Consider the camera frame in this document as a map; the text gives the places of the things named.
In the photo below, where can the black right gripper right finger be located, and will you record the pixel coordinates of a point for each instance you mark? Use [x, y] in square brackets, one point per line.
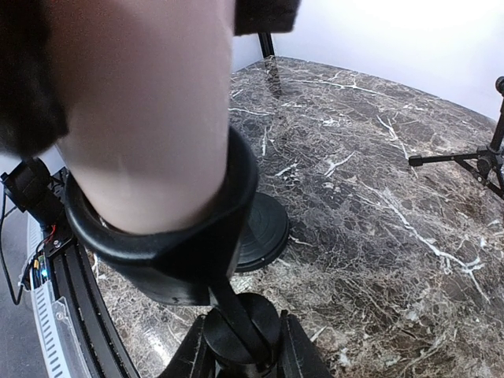
[293, 354]

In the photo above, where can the black tripod microphone stand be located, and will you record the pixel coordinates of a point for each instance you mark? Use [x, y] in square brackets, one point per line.
[485, 165]

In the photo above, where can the pink microphone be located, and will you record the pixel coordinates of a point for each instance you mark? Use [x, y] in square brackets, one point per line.
[145, 86]

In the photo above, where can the small circuit board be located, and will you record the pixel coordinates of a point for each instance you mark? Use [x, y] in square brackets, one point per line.
[36, 272]

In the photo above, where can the black enclosure frame post left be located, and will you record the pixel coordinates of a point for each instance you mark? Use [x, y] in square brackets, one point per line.
[266, 44]

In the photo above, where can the black round-base stand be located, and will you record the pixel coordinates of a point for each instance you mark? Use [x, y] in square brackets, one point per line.
[265, 236]
[193, 267]

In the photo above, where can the white slotted cable duct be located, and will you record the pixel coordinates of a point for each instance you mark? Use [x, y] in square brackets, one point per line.
[61, 350]

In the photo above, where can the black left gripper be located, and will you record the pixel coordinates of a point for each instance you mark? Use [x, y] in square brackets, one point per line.
[33, 117]

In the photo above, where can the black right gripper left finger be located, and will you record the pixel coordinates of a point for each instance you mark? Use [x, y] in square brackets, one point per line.
[193, 358]

